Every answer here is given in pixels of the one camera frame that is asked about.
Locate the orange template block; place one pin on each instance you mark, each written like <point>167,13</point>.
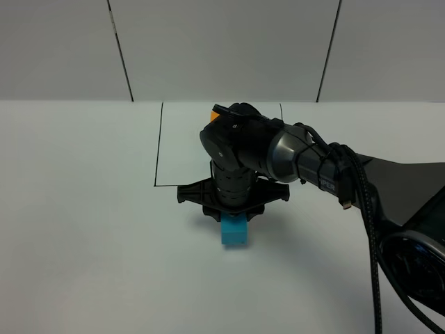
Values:
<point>214,115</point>

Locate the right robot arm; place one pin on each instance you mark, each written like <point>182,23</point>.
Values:
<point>255,158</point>

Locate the blue block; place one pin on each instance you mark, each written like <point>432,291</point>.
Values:
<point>234,229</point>

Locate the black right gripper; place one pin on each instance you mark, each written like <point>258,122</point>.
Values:
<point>233,193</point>

